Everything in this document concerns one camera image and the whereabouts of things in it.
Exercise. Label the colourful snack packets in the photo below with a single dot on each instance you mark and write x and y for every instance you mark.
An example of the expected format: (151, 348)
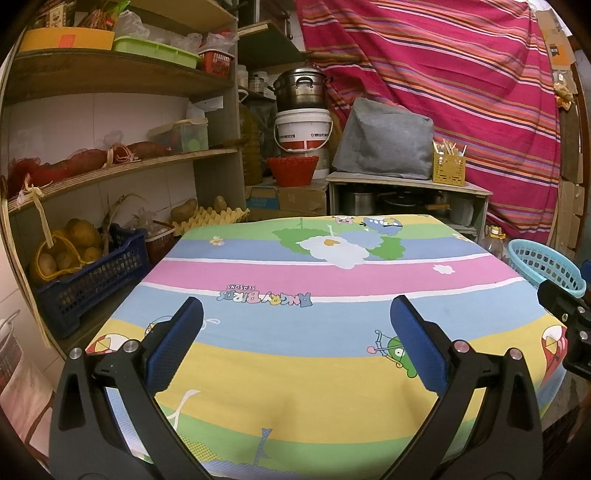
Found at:
(87, 16)

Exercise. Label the wide wooden shelf unit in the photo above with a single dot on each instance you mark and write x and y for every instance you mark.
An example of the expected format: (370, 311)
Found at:
(115, 76)

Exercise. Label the small steel pot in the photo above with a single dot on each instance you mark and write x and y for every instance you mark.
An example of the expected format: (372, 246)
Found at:
(358, 201)

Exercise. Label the narrow wooden shelf unit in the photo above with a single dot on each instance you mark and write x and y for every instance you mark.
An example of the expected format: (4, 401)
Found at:
(268, 41)

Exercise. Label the green plastic tray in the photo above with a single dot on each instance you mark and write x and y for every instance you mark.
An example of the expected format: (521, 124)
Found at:
(152, 50)

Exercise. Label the dark blue plastic crate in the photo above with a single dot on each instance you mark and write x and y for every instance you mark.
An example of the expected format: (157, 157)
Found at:
(92, 281)

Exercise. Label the black cooking pot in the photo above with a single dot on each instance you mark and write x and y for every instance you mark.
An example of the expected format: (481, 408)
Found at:
(401, 203)

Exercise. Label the small red plastic basket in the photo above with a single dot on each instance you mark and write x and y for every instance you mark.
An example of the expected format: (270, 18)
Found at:
(216, 64)

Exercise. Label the red net bag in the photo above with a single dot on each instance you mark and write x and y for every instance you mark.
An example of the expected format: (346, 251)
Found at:
(60, 168)

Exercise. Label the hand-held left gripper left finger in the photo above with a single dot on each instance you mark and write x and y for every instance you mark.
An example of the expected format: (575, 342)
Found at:
(178, 346)

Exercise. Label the yellow egg tray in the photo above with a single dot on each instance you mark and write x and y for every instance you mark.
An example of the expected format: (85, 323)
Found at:
(212, 220)

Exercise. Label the yellow chopstick holder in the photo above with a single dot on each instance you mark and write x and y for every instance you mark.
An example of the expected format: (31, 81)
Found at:
(448, 170)

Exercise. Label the large yellow oil jug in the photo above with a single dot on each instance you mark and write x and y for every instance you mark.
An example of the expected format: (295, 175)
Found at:
(249, 147)

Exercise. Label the clear lidded food container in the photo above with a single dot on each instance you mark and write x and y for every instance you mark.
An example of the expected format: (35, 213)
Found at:
(180, 136)

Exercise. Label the dried plant stalk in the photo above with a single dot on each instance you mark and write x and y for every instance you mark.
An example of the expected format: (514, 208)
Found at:
(121, 217)

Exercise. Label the bundle of chopsticks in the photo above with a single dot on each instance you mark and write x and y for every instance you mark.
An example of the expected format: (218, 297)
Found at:
(448, 147)

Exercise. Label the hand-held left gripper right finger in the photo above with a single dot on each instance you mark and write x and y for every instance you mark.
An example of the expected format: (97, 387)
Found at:
(418, 344)

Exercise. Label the grey fabric appliance cover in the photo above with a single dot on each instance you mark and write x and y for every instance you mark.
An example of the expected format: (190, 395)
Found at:
(383, 138)

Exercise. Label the dark red mesh basket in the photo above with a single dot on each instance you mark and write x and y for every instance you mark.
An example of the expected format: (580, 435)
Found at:
(160, 244)

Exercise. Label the light blue plastic basket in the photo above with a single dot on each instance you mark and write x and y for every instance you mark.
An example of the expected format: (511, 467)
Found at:
(545, 267)

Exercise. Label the large steel pot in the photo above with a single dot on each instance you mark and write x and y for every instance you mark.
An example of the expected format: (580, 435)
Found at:
(302, 92)

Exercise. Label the low wooden rack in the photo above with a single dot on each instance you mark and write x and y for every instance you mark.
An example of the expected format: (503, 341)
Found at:
(392, 177)

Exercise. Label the white plastic bucket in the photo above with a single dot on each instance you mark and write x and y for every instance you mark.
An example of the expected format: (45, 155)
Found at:
(302, 127)

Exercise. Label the hanging yellow mesh bag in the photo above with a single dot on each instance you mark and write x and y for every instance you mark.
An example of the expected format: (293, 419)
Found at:
(564, 94)

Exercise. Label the yellow net potato bag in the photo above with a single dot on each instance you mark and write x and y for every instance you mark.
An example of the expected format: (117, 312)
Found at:
(78, 235)

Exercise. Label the torn cardboard sheets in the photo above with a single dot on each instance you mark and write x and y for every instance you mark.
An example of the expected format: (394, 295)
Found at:
(570, 217)

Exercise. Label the cartoon striped table cover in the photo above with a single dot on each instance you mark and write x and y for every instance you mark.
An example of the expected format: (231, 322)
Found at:
(300, 355)

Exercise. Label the cardboard sheet with orange print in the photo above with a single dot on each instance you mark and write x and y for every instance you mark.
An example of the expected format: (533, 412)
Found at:
(556, 41)

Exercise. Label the yellow box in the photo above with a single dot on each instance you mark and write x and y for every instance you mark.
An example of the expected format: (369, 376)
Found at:
(64, 39)

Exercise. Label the sweet potato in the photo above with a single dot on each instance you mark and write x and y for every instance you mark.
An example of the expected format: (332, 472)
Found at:
(147, 149)

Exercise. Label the yellow-cap oil bottle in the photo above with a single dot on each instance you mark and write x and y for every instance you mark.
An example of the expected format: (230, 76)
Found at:
(493, 244)

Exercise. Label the cardboard box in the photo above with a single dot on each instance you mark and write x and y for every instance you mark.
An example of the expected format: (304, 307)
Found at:
(295, 198)

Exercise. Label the red striped hanging cloth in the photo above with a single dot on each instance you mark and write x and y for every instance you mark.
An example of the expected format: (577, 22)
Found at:
(461, 92)

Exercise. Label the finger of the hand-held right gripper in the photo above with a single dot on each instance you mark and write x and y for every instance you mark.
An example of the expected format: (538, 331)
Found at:
(561, 300)

